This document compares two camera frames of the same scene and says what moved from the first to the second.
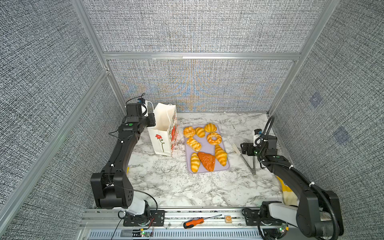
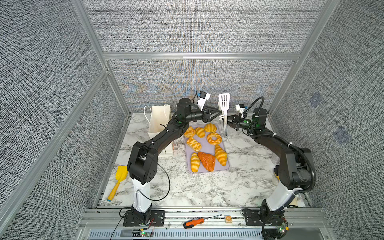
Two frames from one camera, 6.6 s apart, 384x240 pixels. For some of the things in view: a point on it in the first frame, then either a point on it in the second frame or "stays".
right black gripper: [250, 146] to [236, 120]
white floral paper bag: [164, 135] stays
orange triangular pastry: [208, 161] stays
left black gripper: [151, 122] to [206, 113]
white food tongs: [239, 152] to [223, 104]
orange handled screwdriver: [189, 224] stays
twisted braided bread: [195, 145] stays
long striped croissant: [221, 155] stays
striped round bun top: [210, 127] stays
